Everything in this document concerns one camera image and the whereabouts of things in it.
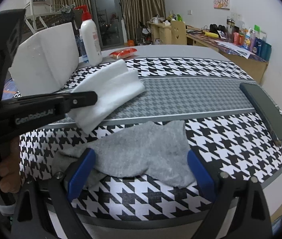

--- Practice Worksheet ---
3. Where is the white cloth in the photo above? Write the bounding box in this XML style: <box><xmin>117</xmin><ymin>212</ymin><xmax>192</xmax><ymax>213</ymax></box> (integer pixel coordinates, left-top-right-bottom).
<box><xmin>68</xmin><ymin>59</ymin><xmax>145</xmax><ymax>134</ymax></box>

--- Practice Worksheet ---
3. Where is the grey sock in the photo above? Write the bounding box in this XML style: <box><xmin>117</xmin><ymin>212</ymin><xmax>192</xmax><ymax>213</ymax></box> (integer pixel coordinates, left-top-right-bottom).
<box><xmin>52</xmin><ymin>120</ymin><xmax>196</xmax><ymax>188</ymax></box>

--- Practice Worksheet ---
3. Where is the person's left hand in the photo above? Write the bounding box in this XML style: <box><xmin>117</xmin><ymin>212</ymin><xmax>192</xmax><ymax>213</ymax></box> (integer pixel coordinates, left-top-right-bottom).
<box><xmin>0</xmin><ymin>136</ymin><xmax>21</xmax><ymax>194</ymax></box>

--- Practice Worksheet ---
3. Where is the houndstooth table cloth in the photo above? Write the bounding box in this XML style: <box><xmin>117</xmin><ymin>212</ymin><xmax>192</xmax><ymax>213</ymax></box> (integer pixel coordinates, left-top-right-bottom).
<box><xmin>20</xmin><ymin>47</ymin><xmax>282</xmax><ymax>229</ymax></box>

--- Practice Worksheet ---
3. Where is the white styrofoam box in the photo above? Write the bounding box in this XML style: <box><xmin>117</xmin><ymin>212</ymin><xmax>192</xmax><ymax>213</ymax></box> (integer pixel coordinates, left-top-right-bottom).
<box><xmin>9</xmin><ymin>23</ymin><xmax>79</xmax><ymax>96</ymax></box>

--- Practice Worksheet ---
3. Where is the white red pump bottle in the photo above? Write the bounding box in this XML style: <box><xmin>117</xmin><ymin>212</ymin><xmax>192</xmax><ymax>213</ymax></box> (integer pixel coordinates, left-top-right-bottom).
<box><xmin>75</xmin><ymin>5</ymin><xmax>102</xmax><ymax>66</ymax></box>

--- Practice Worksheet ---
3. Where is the red snack packet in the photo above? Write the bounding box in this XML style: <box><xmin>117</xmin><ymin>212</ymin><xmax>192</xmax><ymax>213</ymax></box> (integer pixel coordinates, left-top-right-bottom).
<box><xmin>109</xmin><ymin>47</ymin><xmax>137</xmax><ymax>60</ymax></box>

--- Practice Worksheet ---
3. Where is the orange bucket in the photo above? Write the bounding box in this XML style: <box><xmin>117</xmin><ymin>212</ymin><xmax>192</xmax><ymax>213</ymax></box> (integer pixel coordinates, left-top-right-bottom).
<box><xmin>127</xmin><ymin>39</ymin><xmax>134</xmax><ymax>46</ymax></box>

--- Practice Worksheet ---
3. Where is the black smartphone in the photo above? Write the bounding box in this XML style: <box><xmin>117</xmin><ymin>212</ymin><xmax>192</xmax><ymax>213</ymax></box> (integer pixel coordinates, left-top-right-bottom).
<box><xmin>239</xmin><ymin>83</ymin><xmax>282</xmax><ymax>146</ymax></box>

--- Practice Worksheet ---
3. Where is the metal bunk bed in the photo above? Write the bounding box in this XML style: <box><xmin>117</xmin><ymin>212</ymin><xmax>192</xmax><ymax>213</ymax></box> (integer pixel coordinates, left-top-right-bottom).
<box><xmin>0</xmin><ymin>0</ymin><xmax>82</xmax><ymax>38</ymax></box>

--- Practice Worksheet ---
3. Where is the glass balcony door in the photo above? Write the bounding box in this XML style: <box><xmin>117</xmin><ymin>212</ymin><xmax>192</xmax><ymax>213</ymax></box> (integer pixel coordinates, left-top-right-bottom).
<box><xmin>91</xmin><ymin>0</ymin><xmax>124</xmax><ymax>50</ymax></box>

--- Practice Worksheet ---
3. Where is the light wooden desk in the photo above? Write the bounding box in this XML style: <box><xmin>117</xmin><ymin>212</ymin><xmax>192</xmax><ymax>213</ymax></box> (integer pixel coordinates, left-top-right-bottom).
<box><xmin>147</xmin><ymin>22</ymin><xmax>172</xmax><ymax>45</ymax></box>

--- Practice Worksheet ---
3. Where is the brown right curtain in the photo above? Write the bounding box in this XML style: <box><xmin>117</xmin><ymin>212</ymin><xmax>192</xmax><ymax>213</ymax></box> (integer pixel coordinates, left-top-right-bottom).
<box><xmin>121</xmin><ymin>0</ymin><xmax>165</xmax><ymax>41</ymax></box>

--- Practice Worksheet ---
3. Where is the wooden smiley chair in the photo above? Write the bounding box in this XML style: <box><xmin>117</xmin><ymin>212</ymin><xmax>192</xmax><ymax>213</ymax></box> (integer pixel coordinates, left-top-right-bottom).
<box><xmin>171</xmin><ymin>21</ymin><xmax>187</xmax><ymax>45</ymax></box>

